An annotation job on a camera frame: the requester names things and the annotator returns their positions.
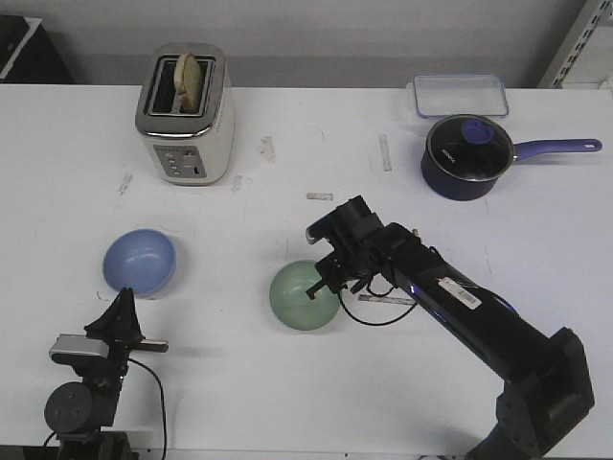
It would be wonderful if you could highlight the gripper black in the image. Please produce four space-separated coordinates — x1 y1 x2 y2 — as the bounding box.
84 287 169 369
306 195 383 300

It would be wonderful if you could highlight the green bowl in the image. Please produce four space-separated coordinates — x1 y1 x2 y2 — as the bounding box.
269 260 340 331

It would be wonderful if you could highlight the blue bowl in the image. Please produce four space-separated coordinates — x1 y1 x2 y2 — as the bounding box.
102 228 177 297

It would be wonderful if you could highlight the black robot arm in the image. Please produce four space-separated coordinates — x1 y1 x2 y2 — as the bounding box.
306 196 595 459
44 287 169 459

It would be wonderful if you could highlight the dark blue saucepan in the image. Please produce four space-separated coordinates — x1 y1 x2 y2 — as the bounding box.
420 138 602 201

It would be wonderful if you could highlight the glass pot lid blue knob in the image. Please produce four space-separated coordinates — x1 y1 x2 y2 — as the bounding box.
426 114 514 182

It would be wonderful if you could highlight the cream two-slot toaster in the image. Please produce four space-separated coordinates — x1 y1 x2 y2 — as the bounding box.
135 43 236 186

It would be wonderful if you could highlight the clear plastic food container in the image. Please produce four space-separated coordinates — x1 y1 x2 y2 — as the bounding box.
407 74 510 119

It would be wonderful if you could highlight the slice of toast bread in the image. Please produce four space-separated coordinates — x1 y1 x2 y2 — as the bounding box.
173 54 203 114

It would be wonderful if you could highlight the white metal shelf upright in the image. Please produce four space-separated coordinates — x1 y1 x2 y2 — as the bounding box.
537 1 612 89

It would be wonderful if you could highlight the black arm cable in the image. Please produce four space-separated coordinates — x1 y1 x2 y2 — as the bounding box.
41 357 168 460
337 275 425 327

